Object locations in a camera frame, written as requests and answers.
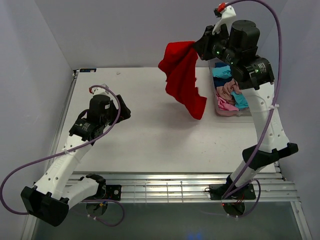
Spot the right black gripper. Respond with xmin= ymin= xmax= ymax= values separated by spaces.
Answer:
xmin=191 ymin=24 xmax=238 ymax=67

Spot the red t shirt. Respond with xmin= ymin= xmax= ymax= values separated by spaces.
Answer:
xmin=158 ymin=41 xmax=207 ymax=120

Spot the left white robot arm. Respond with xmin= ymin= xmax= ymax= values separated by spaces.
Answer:
xmin=20 ymin=93 xmax=131 ymax=227

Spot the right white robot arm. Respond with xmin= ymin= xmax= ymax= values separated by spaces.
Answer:
xmin=193 ymin=20 xmax=299 ymax=199

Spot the turquoise t shirt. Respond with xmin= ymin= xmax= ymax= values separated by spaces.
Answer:
xmin=211 ymin=62 xmax=249 ymax=111

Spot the dark blue t shirt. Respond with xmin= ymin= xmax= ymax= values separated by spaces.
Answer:
xmin=212 ymin=62 xmax=233 ymax=87

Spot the beige t shirt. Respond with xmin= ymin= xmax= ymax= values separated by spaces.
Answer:
xmin=216 ymin=79 xmax=242 ymax=105

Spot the pink t shirt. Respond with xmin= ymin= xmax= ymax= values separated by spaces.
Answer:
xmin=216 ymin=96 xmax=239 ymax=111

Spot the blue label sticker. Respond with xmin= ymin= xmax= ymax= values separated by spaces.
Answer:
xmin=79 ymin=68 xmax=97 ymax=73

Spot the clear plastic bin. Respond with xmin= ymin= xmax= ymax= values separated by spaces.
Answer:
xmin=208 ymin=59 xmax=251 ymax=117

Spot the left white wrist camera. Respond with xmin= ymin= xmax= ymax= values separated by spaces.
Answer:
xmin=89 ymin=84 xmax=109 ymax=96

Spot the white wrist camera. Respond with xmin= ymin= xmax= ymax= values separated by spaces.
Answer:
xmin=212 ymin=2 xmax=236 ymax=35
xmin=89 ymin=84 xmax=109 ymax=96

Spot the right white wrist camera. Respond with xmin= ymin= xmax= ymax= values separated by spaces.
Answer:
xmin=212 ymin=2 xmax=236 ymax=35

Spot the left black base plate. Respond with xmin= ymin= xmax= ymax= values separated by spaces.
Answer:
xmin=85 ymin=184 xmax=122 ymax=201

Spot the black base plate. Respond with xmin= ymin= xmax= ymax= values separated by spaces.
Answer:
xmin=208 ymin=183 xmax=256 ymax=200
xmin=85 ymin=184 xmax=122 ymax=201

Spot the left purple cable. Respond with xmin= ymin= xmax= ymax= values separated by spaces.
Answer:
xmin=0 ymin=84 xmax=126 ymax=227

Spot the purple cable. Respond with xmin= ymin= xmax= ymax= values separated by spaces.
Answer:
xmin=199 ymin=0 xmax=281 ymax=219
xmin=0 ymin=84 xmax=126 ymax=227

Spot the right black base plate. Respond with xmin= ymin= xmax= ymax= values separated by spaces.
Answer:
xmin=208 ymin=183 xmax=256 ymax=200

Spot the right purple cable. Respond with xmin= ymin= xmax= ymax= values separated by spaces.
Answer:
xmin=199 ymin=0 xmax=281 ymax=219

